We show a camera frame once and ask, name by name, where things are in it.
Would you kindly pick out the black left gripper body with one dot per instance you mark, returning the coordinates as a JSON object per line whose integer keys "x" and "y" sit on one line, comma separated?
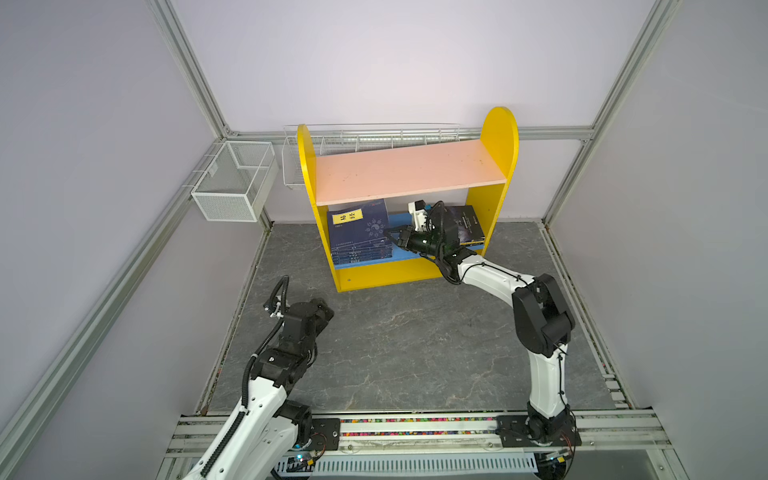
{"x": 320, "y": 321}

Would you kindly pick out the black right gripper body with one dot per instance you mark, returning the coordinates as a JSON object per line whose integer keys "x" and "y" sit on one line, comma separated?
{"x": 423, "y": 244}

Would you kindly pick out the dark wolf cover book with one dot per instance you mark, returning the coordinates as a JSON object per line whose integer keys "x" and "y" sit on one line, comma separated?
{"x": 470, "y": 231}

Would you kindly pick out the navy book with flower emblem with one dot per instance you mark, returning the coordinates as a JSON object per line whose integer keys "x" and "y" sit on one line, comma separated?
{"x": 357, "y": 234}

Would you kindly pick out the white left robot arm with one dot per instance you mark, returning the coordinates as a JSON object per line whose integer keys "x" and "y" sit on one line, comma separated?
{"x": 265, "y": 425}

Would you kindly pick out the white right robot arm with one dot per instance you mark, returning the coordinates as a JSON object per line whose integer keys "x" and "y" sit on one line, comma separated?
{"x": 542, "y": 319}

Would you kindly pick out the yellow wooden bookshelf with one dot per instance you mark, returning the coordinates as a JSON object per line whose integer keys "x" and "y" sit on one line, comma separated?
{"x": 484, "y": 167}

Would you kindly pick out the white mesh basket left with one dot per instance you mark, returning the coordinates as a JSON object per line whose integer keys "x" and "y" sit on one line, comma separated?
{"x": 235, "y": 185}

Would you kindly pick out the white wire basket rear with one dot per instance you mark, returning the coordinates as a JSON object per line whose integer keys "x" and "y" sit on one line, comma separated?
{"x": 333, "y": 139}

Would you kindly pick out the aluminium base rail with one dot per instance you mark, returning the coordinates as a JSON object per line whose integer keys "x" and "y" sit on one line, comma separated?
{"x": 469, "y": 442}

